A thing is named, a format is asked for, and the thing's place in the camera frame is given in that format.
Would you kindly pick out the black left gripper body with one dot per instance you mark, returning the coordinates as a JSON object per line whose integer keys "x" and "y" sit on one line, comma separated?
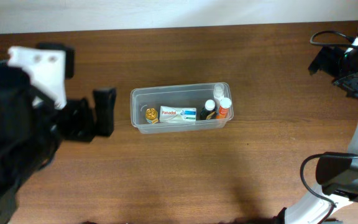
{"x": 80, "y": 119}

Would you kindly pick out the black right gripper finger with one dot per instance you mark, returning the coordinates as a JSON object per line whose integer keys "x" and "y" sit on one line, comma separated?
{"x": 349, "y": 86}
{"x": 314, "y": 66}

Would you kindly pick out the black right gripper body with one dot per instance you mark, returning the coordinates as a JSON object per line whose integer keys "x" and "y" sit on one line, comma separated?
{"x": 343, "y": 82}

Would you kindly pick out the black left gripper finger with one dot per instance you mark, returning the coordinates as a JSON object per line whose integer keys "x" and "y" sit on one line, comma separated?
{"x": 69, "y": 56}
{"x": 104, "y": 100}

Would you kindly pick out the gold-lidded balm jar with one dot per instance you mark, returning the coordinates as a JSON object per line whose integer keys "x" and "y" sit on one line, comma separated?
{"x": 151, "y": 115}

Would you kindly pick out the clear plastic container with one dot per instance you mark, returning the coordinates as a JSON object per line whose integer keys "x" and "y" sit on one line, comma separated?
{"x": 178, "y": 96}

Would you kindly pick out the white Panadol medicine box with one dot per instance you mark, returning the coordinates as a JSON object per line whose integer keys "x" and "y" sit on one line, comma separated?
{"x": 177, "y": 115}

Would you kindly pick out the orange tube white cap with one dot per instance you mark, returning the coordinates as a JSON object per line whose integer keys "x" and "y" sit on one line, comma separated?
{"x": 224, "y": 107}

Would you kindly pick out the white translucent tube bottle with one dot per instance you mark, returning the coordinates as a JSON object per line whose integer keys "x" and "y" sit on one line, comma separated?
{"x": 218, "y": 94}

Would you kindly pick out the black bottle white cap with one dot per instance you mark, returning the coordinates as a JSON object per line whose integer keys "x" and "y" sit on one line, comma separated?
{"x": 208, "y": 110}

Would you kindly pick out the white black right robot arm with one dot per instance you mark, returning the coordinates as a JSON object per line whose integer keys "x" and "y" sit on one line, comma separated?
{"x": 331, "y": 178}

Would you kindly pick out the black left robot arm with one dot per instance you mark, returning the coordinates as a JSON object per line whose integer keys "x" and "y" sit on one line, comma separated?
{"x": 26, "y": 146}

